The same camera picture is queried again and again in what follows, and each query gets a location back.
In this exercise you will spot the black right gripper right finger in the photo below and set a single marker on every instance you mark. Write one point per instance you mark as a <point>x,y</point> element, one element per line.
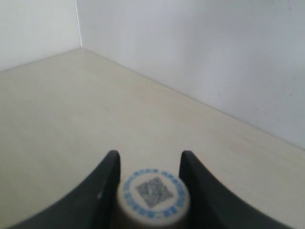
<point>213,205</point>

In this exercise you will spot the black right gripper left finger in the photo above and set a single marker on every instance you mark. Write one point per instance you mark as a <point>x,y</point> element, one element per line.
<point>89,206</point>

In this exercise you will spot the yellow milk tea bottle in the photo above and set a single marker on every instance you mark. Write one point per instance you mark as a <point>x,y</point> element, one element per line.
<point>152,198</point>

